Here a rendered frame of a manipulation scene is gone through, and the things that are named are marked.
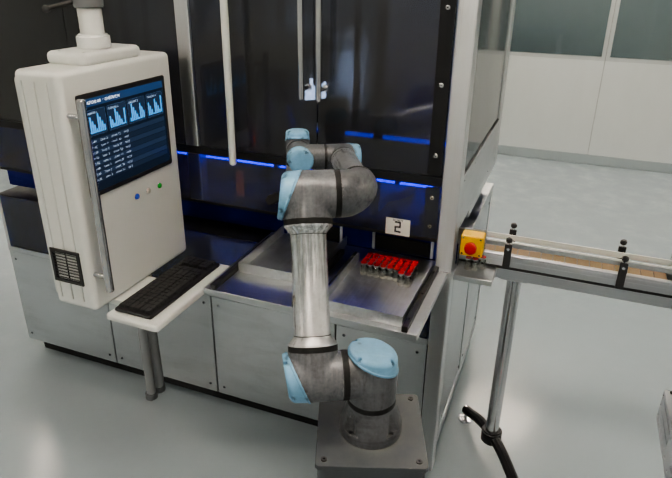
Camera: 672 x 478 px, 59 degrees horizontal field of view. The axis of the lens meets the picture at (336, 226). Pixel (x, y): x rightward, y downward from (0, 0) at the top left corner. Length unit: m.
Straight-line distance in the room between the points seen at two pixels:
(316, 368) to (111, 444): 1.56
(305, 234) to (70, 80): 0.84
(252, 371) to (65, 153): 1.23
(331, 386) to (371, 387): 0.09
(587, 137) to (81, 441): 5.34
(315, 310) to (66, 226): 0.92
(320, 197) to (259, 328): 1.19
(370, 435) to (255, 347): 1.15
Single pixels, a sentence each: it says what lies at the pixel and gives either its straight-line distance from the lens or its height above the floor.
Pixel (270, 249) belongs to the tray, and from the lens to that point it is 2.18.
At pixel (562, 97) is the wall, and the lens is 6.51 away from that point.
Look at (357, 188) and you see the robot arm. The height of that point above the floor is 1.35.
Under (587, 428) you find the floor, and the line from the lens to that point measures 2.95.
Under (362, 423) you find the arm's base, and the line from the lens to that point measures 1.47.
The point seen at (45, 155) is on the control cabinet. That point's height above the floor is 1.31.
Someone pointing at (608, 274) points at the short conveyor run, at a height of 0.93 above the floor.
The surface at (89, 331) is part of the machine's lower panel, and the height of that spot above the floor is 0.23.
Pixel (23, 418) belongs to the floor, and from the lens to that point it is 3.06.
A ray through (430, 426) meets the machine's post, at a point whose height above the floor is 0.22.
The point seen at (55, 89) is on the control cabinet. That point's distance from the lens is 1.84.
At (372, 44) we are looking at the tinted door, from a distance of 1.92.
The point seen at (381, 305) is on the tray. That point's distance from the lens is 1.84.
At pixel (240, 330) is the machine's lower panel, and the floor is 0.45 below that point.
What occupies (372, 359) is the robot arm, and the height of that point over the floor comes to 1.02.
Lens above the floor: 1.83
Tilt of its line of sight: 24 degrees down
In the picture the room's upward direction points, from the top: 1 degrees clockwise
